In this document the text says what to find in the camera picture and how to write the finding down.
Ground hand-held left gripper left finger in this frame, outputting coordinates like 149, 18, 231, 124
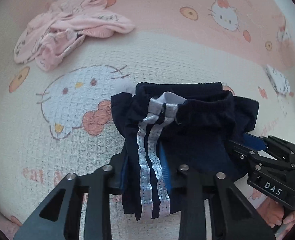
14, 154, 128, 240

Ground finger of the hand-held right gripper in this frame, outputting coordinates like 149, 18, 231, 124
242, 133, 267, 152
226, 140, 260, 164

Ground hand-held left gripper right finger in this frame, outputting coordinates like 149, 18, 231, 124
159, 147, 275, 240

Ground navy shorts with white stripes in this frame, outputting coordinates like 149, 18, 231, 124
111, 81, 260, 221

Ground person's right hand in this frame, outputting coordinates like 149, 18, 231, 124
264, 197, 295, 230

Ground folded white printed garment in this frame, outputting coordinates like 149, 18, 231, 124
264, 64, 291, 96

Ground pink white printed sofa blanket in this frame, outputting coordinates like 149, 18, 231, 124
0, 0, 295, 240

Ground pink printed pants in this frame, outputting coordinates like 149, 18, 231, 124
14, 27, 86, 72

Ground pink printed top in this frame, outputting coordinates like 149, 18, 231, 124
27, 0, 136, 39

